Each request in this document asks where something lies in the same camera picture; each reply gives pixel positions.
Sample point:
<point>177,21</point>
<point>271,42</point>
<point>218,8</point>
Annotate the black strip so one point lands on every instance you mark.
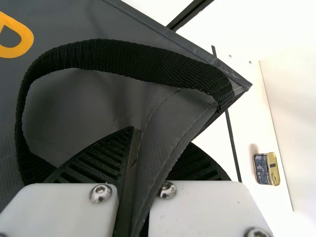
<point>233,143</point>

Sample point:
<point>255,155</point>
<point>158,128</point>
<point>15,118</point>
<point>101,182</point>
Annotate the rectangular tin with gold lid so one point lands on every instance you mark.
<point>265,170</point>

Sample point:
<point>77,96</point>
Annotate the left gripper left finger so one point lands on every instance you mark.
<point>61,209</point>

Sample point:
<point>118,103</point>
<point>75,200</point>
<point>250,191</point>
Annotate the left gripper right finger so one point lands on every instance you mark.
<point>202,209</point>

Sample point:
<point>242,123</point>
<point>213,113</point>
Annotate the black post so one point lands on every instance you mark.
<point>187,13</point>

